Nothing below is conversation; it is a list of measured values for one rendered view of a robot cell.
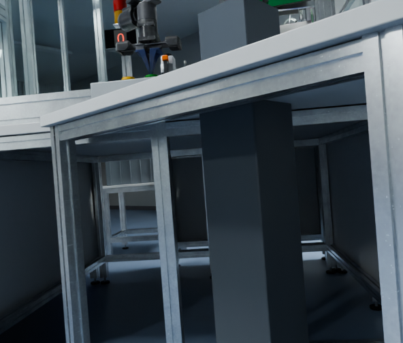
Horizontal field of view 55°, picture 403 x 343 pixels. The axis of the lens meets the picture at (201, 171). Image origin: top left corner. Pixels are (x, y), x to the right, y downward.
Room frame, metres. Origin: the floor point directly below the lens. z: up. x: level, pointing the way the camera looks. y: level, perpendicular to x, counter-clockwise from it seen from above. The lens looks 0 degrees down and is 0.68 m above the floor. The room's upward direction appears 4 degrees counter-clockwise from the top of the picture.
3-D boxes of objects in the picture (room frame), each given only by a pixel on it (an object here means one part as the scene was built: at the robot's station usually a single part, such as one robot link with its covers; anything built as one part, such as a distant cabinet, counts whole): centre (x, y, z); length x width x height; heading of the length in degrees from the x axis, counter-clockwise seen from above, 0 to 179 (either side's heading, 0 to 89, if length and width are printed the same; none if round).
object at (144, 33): (1.14, 0.13, 1.09); 0.19 x 0.06 x 0.08; 84
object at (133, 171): (3.46, 0.48, 0.73); 0.62 x 0.42 x 0.23; 84
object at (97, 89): (1.15, 0.19, 0.93); 0.21 x 0.07 x 0.06; 84
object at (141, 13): (1.14, 0.12, 1.16); 0.09 x 0.06 x 0.07; 50
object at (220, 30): (0.94, -0.12, 0.96); 0.14 x 0.14 x 0.20; 47
